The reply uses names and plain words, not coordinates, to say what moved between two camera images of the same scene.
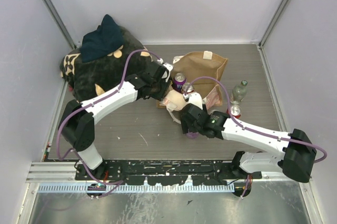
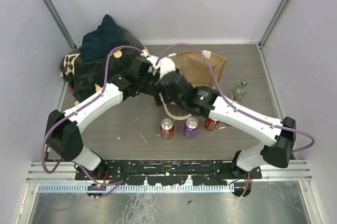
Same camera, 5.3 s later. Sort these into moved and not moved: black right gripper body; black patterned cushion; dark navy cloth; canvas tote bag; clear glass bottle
Moved: black right gripper body
Not moved: dark navy cloth; clear glass bottle; black patterned cushion; canvas tote bag
